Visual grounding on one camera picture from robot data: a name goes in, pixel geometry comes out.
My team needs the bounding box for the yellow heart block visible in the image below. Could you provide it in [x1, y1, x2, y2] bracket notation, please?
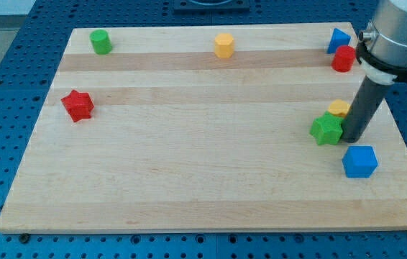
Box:
[327, 99, 351, 118]

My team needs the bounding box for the red cylinder block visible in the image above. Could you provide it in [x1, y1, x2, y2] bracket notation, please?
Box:
[331, 45, 356, 73]

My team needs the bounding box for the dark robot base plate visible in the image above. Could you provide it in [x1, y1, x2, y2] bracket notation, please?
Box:
[171, 0, 250, 13]

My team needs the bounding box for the yellow hexagon block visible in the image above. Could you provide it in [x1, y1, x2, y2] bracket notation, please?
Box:
[214, 33, 234, 58]

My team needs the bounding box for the blue hexagon block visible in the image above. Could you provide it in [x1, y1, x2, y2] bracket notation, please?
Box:
[342, 145, 378, 178]

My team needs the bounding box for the wooden board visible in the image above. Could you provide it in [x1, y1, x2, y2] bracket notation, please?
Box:
[0, 22, 407, 234]

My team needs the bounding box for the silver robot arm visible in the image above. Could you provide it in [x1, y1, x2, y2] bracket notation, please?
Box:
[341, 0, 407, 143]

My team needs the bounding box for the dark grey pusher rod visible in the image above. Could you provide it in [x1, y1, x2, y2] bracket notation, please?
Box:
[341, 76, 390, 143]

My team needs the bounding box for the green star block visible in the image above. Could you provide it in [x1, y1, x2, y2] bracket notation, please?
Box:
[309, 112, 344, 145]

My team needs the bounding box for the green cylinder block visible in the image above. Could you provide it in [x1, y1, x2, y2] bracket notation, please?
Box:
[89, 29, 112, 55]

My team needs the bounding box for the blue triangle block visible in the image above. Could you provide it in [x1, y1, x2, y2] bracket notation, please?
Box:
[326, 28, 351, 54]

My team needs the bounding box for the red star block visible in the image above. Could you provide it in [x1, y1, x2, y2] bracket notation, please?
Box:
[61, 90, 94, 122]

